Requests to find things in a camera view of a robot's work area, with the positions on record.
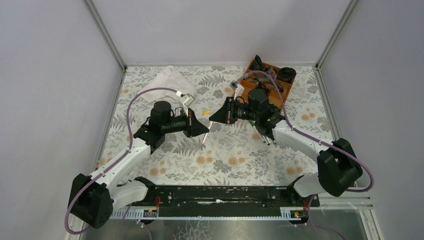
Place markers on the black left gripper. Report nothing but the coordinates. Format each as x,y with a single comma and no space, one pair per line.
190,122

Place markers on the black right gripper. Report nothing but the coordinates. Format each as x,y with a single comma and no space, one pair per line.
229,111

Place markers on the white marker grey tip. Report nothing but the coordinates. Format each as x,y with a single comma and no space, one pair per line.
206,134

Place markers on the white marker green end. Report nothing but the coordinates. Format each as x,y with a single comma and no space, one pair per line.
255,129

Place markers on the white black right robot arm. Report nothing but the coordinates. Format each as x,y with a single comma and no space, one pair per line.
336,168

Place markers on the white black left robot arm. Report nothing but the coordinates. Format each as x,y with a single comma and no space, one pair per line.
94,197

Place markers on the wooden compartment tray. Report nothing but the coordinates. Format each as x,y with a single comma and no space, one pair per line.
275,81

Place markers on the white crumpled cloth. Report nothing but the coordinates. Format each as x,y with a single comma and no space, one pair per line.
171,78

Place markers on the patterned fabric strip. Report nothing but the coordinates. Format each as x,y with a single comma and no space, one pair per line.
267,84

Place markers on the dark folded fabric back left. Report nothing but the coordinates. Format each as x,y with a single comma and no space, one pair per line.
257,64

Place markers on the dark rolled fabric back right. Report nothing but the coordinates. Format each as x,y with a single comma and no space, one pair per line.
287,75

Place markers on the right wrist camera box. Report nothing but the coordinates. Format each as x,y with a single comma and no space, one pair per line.
238,89

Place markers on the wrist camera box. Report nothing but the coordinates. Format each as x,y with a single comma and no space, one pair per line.
185,101
238,89

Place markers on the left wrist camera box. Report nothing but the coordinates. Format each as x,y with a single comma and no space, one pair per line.
185,101

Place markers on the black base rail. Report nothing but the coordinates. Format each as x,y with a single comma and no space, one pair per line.
258,202

